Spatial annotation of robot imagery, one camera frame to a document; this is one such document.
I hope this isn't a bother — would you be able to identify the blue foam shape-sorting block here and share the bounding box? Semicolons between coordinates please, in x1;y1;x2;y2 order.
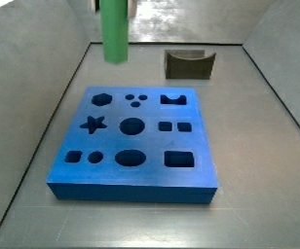
46;87;219;204

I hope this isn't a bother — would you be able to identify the black curved cradle stand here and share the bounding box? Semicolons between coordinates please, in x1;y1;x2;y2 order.
165;50;217;80

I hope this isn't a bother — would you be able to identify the green hexagonal prism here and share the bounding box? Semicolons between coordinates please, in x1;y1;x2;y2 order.
99;0;127;64

